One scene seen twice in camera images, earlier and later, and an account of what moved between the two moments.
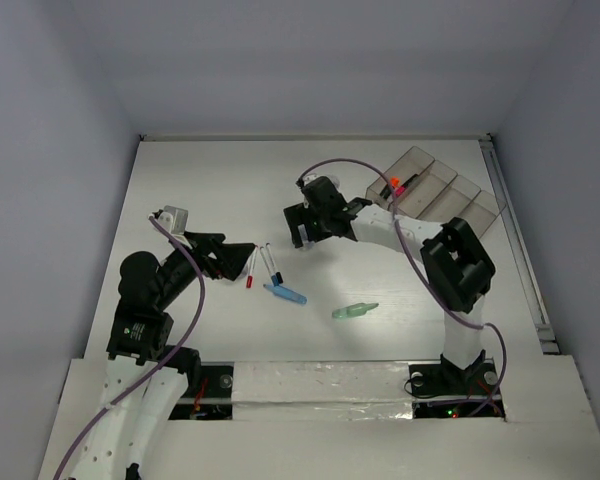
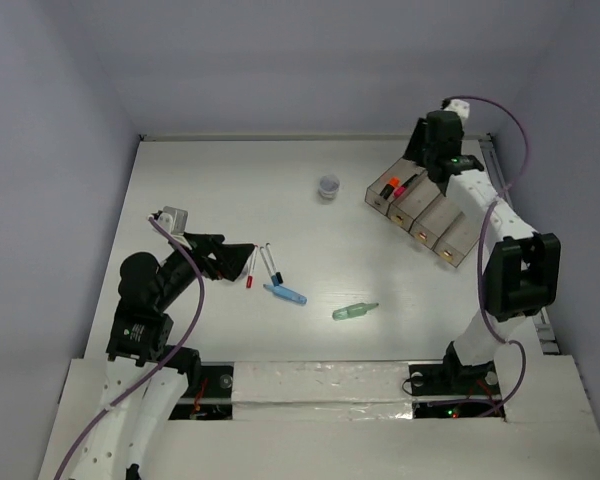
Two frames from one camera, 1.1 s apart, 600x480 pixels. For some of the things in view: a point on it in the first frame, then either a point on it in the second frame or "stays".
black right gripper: x=300 y=214 to x=412 y=151
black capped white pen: x=274 y=264 stays
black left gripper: x=229 y=257 stays
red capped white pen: x=250 y=279 stays
